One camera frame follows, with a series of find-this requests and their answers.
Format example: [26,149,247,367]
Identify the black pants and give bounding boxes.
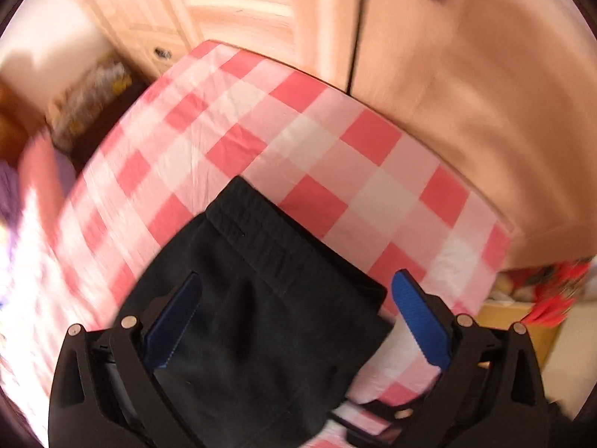
[121,177,392,447]

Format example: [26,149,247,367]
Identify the pink pillow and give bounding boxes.
[17,133,78,244]

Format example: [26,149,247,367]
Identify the wooden headboard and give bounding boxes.
[0,81,47,168]

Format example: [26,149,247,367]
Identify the cluttered bedside table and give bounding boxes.
[46,53,148,171]

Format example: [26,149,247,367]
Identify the pink checkered bed sheet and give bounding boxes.
[1,43,508,441]

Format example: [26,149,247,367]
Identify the light wooden wardrobe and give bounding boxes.
[77,0,596,268]

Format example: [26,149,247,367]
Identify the purple floral pillow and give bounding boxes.
[0,160,21,228]

